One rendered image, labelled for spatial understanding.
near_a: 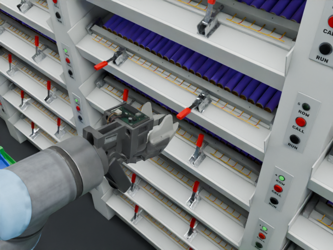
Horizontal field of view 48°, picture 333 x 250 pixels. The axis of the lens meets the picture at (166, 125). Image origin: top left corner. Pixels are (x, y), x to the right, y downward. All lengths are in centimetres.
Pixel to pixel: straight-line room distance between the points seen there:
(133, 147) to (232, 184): 37
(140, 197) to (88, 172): 80
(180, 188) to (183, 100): 37
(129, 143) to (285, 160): 31
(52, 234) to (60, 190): 119
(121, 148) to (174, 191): 52
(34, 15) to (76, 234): 92
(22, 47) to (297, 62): 108
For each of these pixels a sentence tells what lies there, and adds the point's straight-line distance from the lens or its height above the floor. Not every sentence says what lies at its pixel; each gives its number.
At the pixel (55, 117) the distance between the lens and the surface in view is 169.
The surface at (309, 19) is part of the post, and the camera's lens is 59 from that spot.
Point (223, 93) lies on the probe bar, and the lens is 83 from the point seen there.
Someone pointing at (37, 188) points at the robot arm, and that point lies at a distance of 54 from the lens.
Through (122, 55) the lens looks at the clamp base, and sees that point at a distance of 97.
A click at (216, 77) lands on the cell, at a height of 94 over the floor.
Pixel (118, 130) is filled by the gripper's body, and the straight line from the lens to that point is 61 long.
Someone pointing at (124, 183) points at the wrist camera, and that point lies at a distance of 71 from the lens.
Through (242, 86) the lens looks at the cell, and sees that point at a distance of 84.
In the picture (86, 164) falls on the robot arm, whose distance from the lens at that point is 57.
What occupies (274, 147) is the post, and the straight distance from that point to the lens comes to 75.
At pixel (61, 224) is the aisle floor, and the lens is 175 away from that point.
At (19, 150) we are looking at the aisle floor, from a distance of 210.
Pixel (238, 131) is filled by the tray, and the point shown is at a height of 89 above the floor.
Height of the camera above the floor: 144
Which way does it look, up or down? 44 degrees down
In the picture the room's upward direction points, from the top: straight up
